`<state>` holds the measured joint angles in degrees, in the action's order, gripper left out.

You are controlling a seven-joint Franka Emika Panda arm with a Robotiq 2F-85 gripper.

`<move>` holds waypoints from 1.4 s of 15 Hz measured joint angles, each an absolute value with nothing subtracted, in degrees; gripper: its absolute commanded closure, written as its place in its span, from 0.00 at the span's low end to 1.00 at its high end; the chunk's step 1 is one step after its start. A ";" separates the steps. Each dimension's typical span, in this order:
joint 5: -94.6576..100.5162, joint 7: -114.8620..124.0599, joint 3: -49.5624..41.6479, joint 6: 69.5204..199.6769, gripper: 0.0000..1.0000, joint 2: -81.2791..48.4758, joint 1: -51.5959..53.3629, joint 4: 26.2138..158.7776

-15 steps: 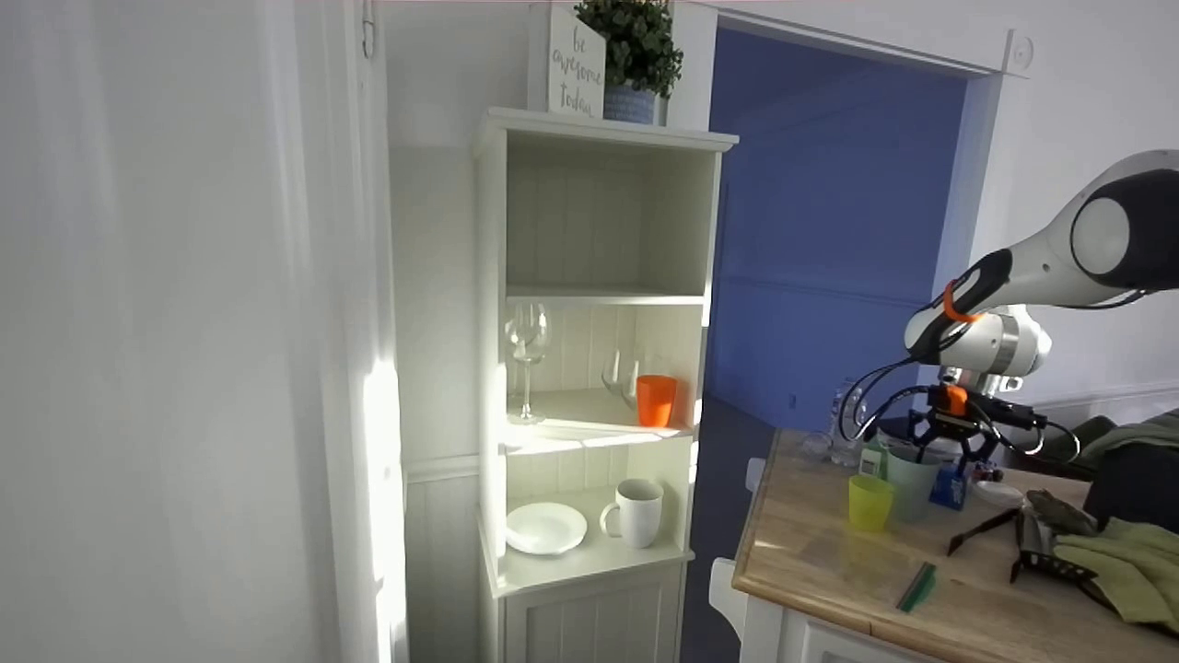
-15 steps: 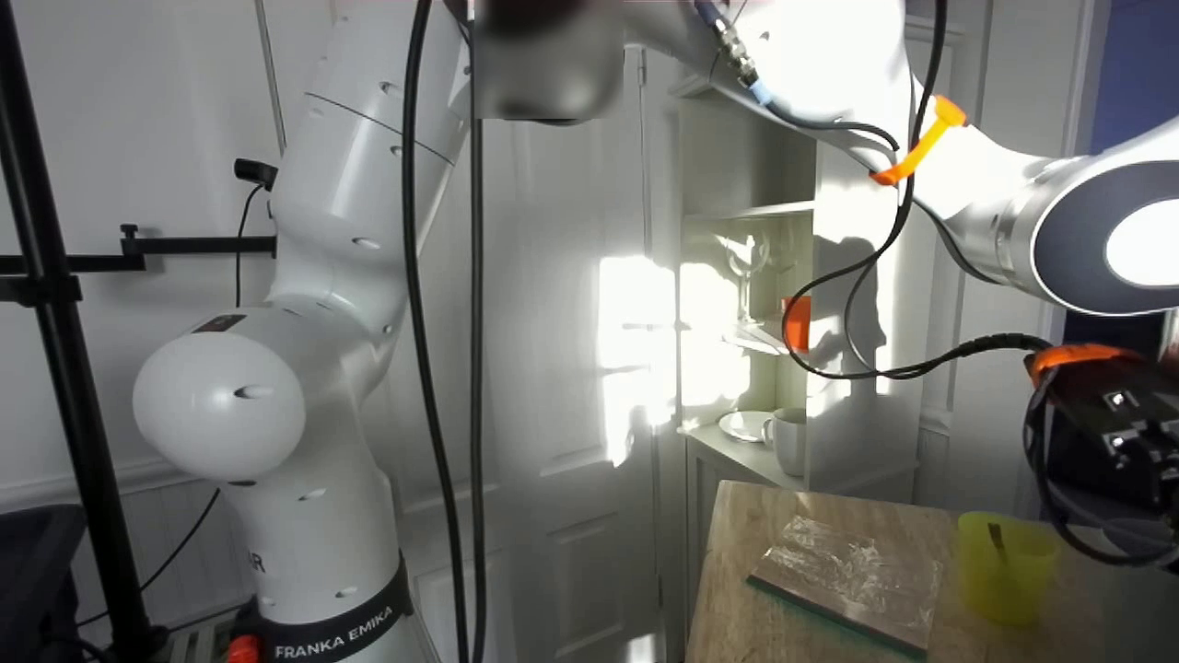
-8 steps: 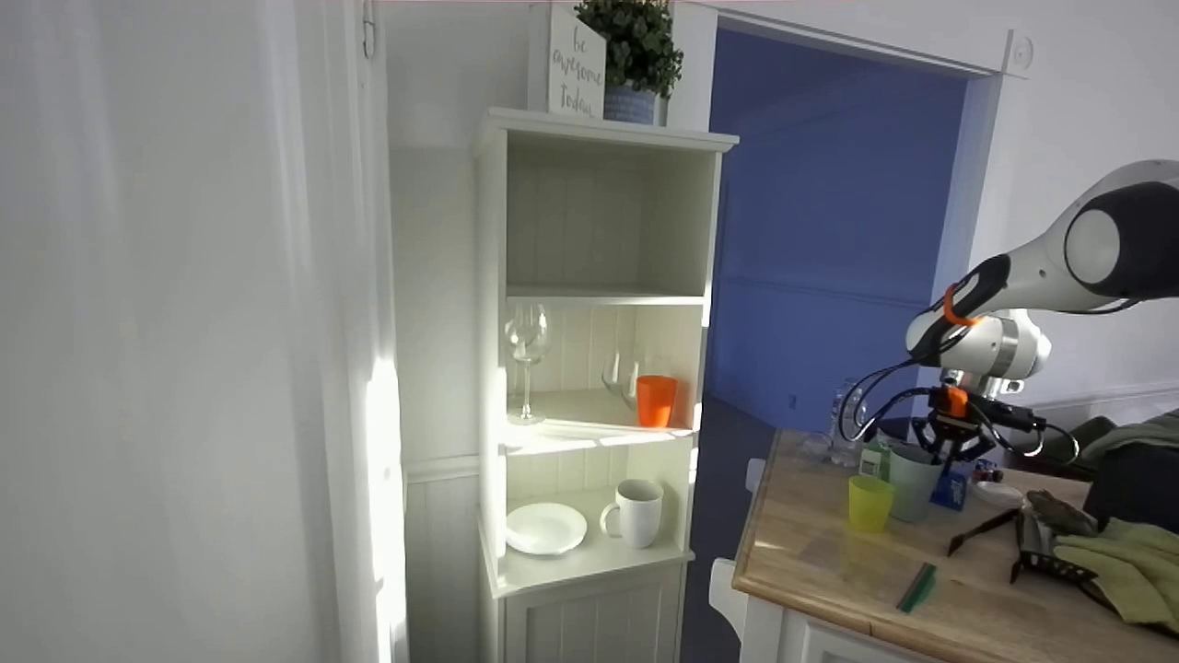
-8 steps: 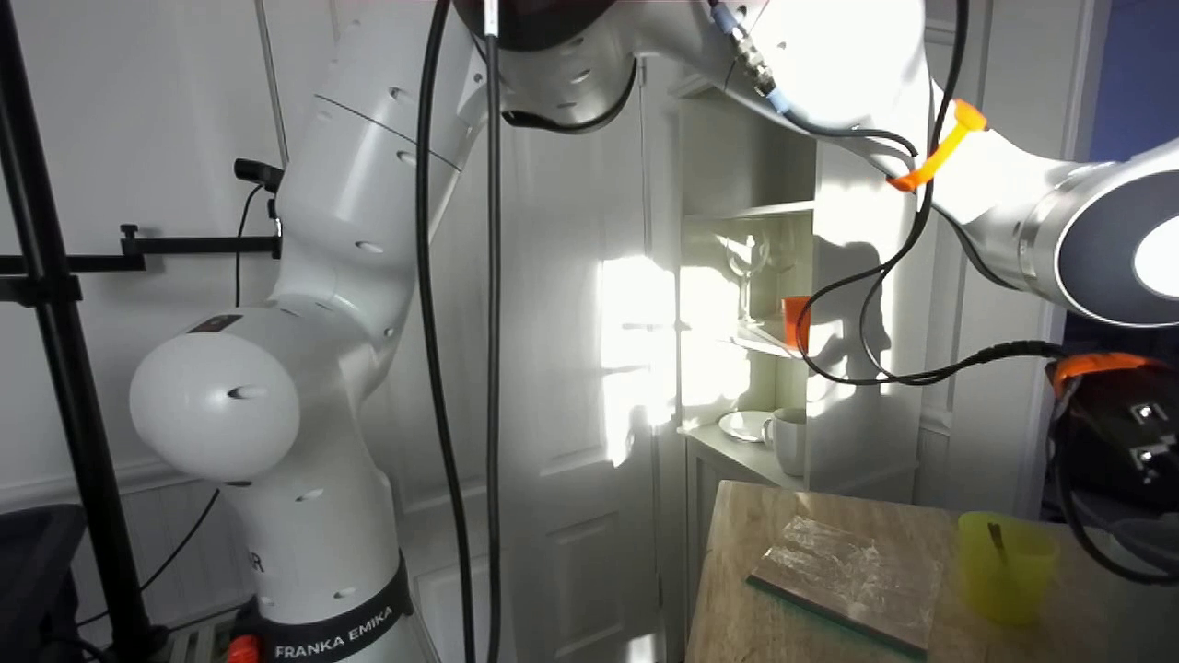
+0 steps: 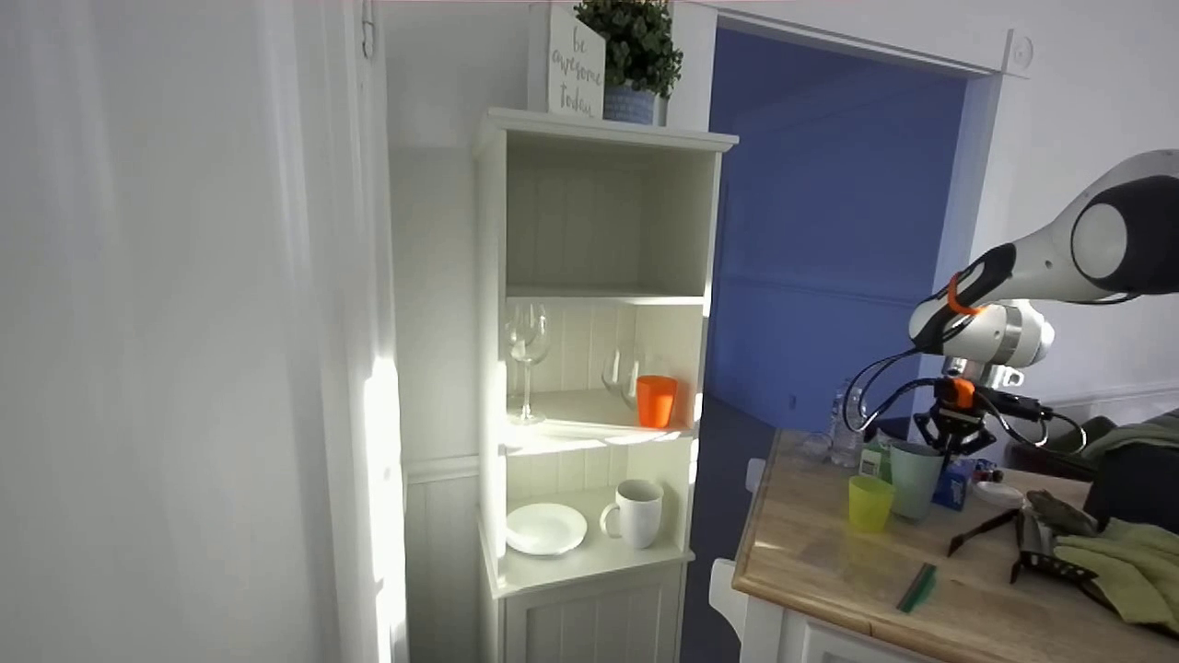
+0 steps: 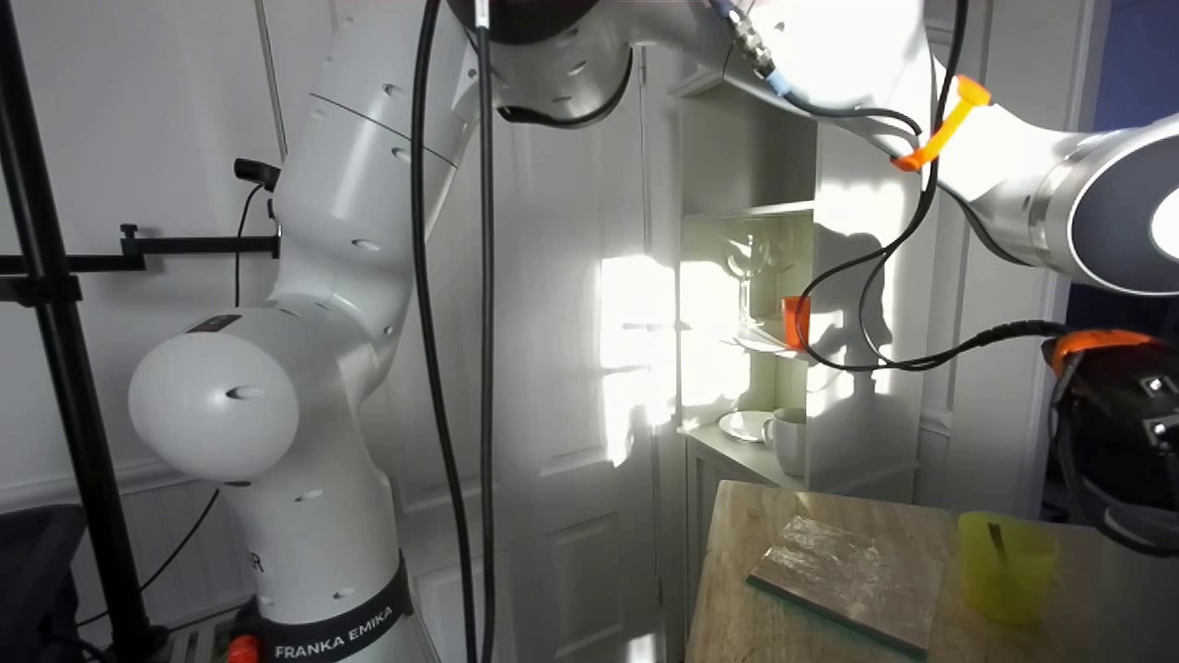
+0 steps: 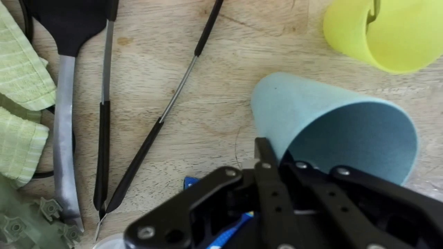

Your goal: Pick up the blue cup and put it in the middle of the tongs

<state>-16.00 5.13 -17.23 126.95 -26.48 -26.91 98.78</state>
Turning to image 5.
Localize white tall shelf cabinet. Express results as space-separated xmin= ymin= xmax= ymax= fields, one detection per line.
xmin=471 ymin=108 xmax=741 ymax=663

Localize tall clear wine glass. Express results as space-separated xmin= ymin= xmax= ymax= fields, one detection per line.
xmin=499 ymin=303 xmax=558 ymax=427

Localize blue cardboard box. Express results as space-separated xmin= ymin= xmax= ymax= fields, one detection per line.
xmin=928 ymin=452 xmax=1007 ymax=513

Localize white sheer curtain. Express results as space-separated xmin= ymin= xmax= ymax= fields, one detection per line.
xmin=0 ymin=0 xmax=414 ymax=663

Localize metal curtain hook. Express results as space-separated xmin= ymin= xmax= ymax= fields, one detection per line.
xmin=355 ymin=0 xmax=383 ymax=62

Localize white ceramic mug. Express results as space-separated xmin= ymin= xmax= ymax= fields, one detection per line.
xmin=596 ymin=476 xmax=668 ymax=552

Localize green potted plant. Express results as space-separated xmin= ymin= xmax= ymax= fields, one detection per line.
xmin=571 ymin=0 xmax=687 ymax=130

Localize white wall hook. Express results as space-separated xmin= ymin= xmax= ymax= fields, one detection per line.
xmin=1001 ymin=27 xmax=1041 ymax=80

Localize grey-blue plastic cup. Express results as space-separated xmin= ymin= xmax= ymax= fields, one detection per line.
xmin=886 ymin=437 xmax=946 ymax=524

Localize orange plastic cup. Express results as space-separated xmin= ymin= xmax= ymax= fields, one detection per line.
xmin=632 ymin=373 xmax=683 ymax=432

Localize green marker pen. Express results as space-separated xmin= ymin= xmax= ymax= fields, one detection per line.
xmin=896 ymin=558 xmax=944 ymax=614

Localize clear plastic water bottle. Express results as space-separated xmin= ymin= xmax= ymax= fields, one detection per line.
xmin=827 ymin=388 xmax=869 ymax=472

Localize small clear wine glass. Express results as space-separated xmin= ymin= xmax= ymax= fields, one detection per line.
xmin=596 ymin=342 xmax=645 ymax=409

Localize yellow-green plastic cup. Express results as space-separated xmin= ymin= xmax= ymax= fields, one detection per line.
xmin=845 ymin=472 xmax=901 ymax=538

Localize olive green cloth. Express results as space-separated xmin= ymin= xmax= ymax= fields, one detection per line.
xmin=1049 ymin=513 xmax=1179 ymax=638

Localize black kitchen tongs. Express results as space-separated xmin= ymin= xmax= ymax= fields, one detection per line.
xmin=944 ymin=486 xmax=1102 ymax=558

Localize white round plate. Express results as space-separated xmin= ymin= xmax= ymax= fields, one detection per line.
xmin=503 ymin=498 xmax=592 ymax=558

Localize dark bag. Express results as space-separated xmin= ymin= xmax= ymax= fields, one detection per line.
xmin=1007 ymin=409 xmax=1179 ymax=530

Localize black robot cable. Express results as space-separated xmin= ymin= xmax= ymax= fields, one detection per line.
xmin=845 ymin=346 xmax=1090 ymax=452

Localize white sign with script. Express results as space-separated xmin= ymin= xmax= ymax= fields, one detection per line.
xmin=526 ymin=0 xmax=612 ymax=123

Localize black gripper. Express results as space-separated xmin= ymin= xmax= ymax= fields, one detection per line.
xmin=918 ymin=373 xmax=1001 ymax=464

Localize green small carton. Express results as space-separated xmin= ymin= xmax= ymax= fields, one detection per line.
xmin=854 ymin=432 xmax=901 ymax=486

